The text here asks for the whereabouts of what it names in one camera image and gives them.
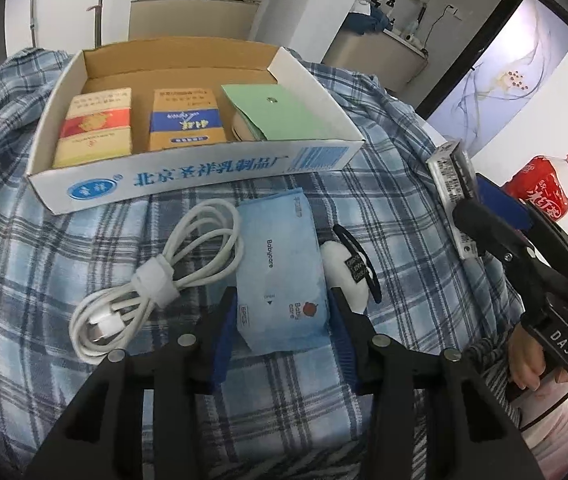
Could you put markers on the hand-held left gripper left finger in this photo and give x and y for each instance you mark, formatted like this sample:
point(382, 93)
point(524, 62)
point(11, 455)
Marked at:
point(226, 340)

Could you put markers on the dark blue cloth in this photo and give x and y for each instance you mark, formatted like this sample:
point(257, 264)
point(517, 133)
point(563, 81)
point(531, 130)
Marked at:
point(364, 20)

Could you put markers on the grey striped clothing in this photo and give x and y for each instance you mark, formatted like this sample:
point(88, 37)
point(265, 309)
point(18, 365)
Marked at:
point(489, 375)

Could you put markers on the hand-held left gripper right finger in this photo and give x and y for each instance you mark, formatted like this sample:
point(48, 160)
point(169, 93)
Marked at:
point(344, 340)

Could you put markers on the marbled glass door panel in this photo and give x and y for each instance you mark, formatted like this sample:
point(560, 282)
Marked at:
point(504, 75)

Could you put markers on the white barcode label box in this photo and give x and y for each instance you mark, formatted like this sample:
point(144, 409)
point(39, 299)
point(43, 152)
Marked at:
point(451, 180)

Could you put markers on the silver mop pole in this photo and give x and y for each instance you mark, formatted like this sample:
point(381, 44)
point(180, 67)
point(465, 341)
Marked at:
point(33, 5)

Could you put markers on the black faucet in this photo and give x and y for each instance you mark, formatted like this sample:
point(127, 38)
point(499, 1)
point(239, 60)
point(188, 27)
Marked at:
point(383, 0)

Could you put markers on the pink garment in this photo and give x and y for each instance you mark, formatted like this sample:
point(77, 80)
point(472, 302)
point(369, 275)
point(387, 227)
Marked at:
point(559, 432)

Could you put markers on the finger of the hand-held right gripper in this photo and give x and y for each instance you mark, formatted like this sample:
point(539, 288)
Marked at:
point(504, 202)
point(489, 235)

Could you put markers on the black door frame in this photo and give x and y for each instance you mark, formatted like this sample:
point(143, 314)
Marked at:
point(464, 52)

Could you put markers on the light blue wipes pack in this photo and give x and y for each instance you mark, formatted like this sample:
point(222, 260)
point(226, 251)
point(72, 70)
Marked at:
point(279, 270)

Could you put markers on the green card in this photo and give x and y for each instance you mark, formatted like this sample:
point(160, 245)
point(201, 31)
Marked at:
point(284, 115)

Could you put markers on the orange box with blue label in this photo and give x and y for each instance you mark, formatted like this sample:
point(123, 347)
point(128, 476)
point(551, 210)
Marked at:
point(183, 120)

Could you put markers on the wall socket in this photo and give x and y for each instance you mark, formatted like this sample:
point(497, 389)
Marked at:
point(455, 10)

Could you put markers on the grey pole with hook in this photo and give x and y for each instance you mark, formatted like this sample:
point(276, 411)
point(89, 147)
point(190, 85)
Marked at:
point(98, 10)

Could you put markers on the blue plaid blanket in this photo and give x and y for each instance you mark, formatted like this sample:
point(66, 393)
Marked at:
point(88, 240)

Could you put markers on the yellow box with red band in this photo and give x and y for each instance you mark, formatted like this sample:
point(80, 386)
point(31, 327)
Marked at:
point(93, 130)

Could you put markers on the white cardboard box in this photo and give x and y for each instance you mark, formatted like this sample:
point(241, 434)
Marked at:
point(188, 175)

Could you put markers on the red iced tea bottle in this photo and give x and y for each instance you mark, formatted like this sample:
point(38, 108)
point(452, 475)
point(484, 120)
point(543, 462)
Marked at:
point(539, 185)

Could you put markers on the person's right hand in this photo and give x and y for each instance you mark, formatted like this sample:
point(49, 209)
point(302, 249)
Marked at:
point(524, 360)

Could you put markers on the white plush with black loop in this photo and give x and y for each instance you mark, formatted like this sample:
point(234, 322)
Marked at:
point(336, 262)

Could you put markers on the beige bathroom vanity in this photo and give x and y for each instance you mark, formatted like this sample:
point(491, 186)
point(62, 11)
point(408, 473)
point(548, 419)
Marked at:
point(369, 60)

